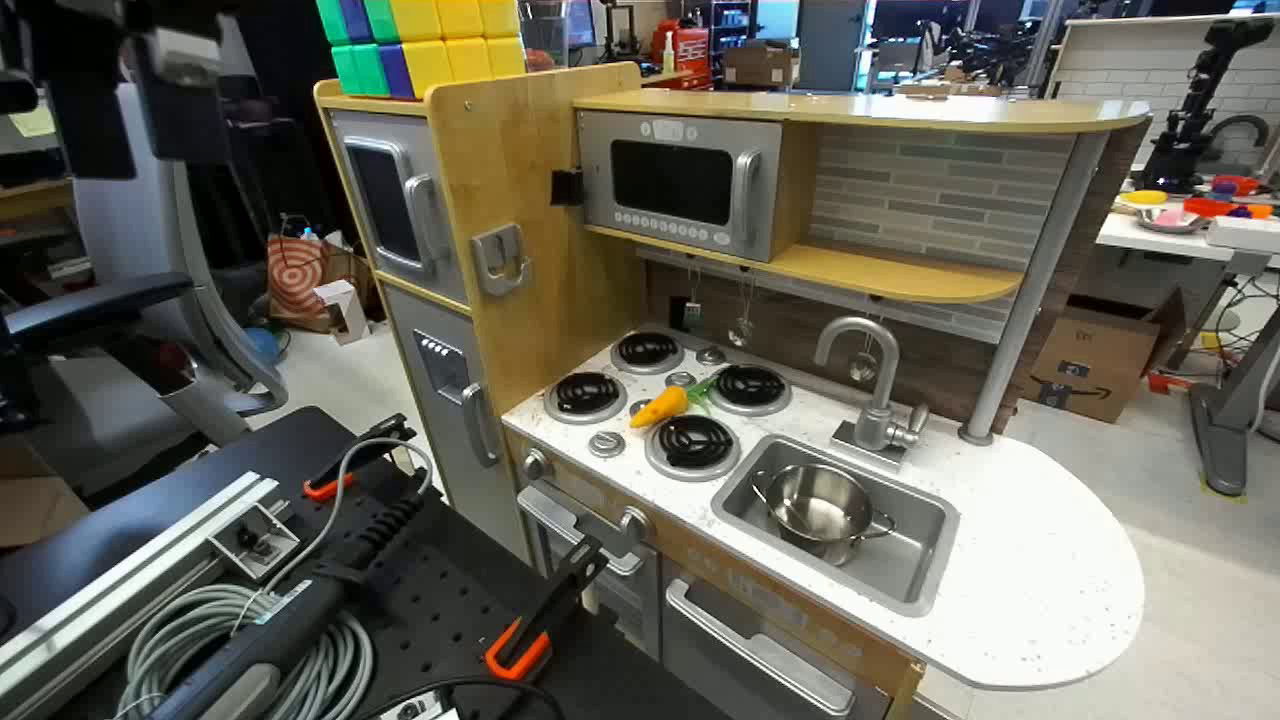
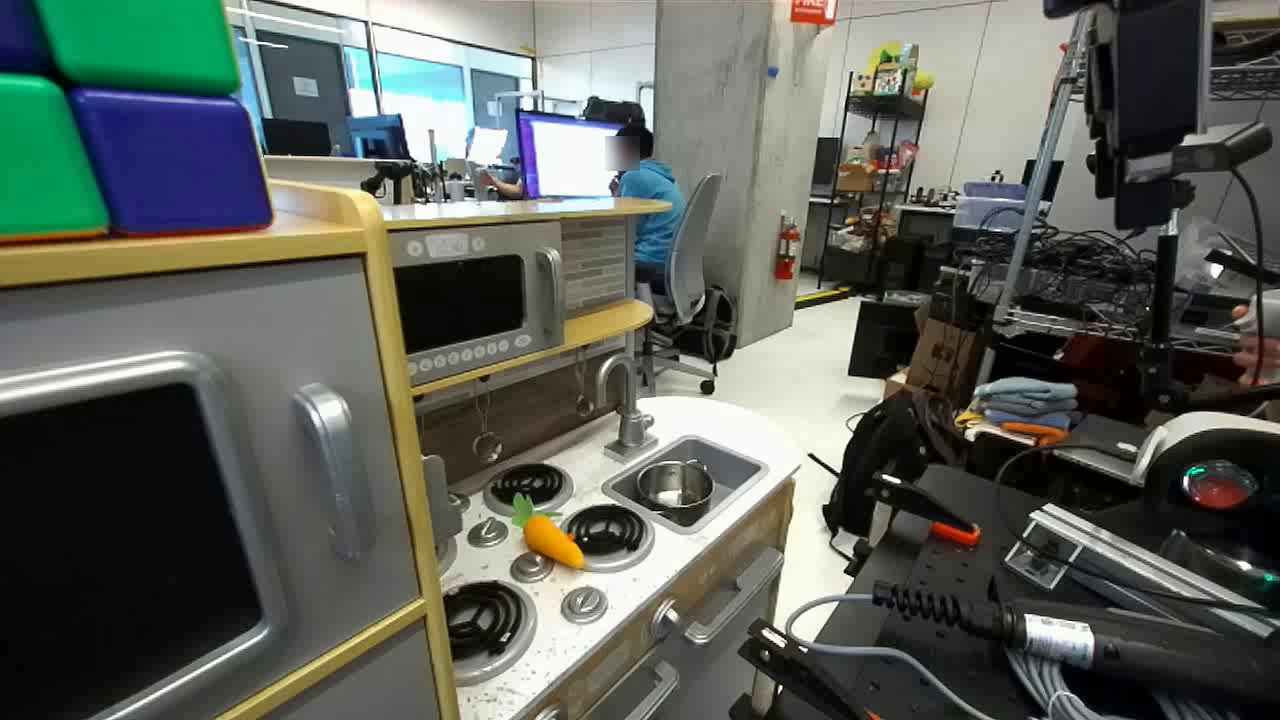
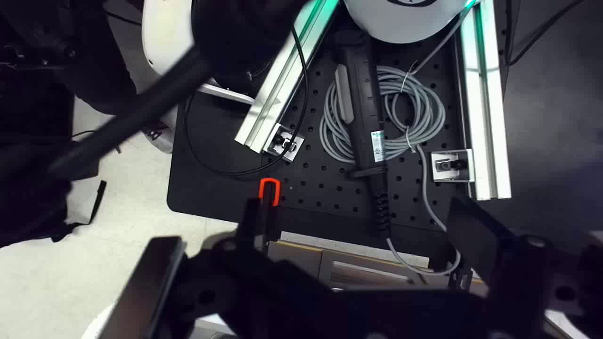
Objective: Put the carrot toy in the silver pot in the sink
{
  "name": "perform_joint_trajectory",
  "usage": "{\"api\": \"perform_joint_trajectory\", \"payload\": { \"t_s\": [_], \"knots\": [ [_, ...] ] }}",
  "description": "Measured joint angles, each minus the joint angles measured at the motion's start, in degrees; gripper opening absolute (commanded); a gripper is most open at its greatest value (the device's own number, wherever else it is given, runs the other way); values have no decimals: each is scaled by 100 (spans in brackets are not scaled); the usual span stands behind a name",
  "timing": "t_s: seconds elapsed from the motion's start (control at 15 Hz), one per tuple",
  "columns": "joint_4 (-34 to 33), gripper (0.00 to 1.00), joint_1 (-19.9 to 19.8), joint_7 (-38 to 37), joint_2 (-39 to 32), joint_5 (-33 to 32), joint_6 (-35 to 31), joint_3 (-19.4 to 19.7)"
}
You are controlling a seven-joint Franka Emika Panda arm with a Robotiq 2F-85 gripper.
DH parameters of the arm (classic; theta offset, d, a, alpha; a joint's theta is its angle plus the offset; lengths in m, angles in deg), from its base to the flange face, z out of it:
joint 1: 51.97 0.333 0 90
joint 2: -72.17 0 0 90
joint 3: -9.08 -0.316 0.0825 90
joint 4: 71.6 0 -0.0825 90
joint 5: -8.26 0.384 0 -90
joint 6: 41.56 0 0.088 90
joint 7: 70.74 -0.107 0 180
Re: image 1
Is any silver toy faucet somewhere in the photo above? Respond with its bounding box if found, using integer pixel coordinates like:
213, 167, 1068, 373
812, 311, 931, 465

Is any silver oven door handle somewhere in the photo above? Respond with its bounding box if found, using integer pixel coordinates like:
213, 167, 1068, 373
515, 479, 650, 568

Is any brown cardboard box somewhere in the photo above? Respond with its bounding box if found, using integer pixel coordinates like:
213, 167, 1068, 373
1023, 294, 1186, 428

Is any black toy stove burner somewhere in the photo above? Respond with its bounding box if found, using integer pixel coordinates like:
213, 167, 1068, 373
544, 370, 630, 428
643, 414, 742, 484
609, 328, 686, 375
702, 359, 791, 415

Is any silver fridge door handle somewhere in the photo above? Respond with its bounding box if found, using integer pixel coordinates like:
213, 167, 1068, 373
437, 382, 505, 467

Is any steel toy sink basin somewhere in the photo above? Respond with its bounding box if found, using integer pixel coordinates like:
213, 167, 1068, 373
709, 431, 964, 619

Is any stack of coloured foam blocks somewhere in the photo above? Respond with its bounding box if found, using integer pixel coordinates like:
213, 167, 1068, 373
311, 0, 533, 106

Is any black clamp orange grip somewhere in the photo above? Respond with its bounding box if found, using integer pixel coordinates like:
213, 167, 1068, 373
478, 535, 611, 690

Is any wooden toy kitchen unit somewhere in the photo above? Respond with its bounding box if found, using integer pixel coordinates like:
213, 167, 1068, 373
311, 60, 1152, 720

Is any aluminium extrusion rail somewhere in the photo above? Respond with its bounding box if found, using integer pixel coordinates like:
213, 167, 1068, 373
0, 467, 285, 714

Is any red white patterned bag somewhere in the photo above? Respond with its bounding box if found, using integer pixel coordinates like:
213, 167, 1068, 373
261, 233, 369, 337

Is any grey office chair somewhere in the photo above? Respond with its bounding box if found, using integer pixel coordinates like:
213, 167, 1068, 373
0, 76, 293, 444

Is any silver metal pot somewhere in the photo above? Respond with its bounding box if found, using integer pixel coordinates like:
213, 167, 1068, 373
749, 462, 890, 556

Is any hanging toy utensil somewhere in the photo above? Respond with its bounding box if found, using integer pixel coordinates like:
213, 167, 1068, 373
727, 273, 759, 351
677, 266, 709, 337

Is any grey coiled cable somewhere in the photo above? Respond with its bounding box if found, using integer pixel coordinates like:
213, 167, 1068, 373
111, 579, 381, 720

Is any silver toy water dispenser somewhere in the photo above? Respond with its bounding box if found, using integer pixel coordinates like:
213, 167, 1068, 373
469, 221, 533, 306

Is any silver freezer door handle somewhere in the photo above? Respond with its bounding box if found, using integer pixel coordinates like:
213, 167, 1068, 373
400, 173, 461, 283

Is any silver cabinet drawer handle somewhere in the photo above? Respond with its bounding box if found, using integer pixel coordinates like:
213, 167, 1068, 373
661, 575, 859, 720

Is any silver toy microwave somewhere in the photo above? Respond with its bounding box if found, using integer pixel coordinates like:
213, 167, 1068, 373
577, 109, 787, 266

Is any white background desk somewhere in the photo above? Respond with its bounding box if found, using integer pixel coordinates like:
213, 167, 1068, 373
1091, 195, 1280, 499

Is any black clamp orange trigger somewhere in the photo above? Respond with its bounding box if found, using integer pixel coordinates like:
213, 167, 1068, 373
298, 414, 418, 508

